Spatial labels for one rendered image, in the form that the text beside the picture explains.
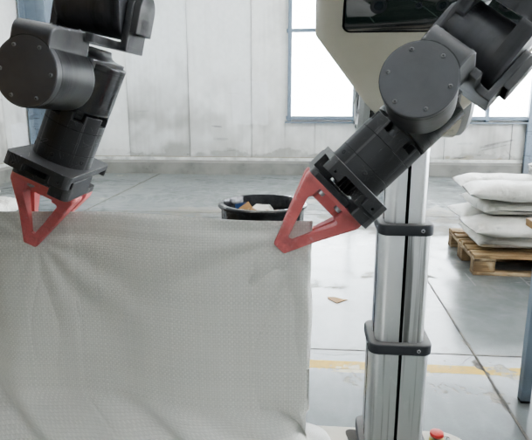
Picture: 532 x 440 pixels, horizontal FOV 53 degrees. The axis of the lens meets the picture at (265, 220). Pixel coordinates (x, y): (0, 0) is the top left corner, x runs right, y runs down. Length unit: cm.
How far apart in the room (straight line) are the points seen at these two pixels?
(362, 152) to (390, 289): 68
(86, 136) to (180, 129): 824
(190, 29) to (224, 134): 168
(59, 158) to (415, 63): 33
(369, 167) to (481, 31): 14
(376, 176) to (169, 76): 837
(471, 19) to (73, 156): 38
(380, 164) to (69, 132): 29
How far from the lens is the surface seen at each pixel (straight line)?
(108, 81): 53
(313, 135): 852
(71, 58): 49
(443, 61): 41
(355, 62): 94
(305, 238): 50
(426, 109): 40
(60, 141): 54
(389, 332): 116
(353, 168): 47
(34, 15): 937
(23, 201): 58
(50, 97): 47
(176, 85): 878
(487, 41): 49
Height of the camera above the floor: 119
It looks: 13 degrees down
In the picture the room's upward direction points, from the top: straight up
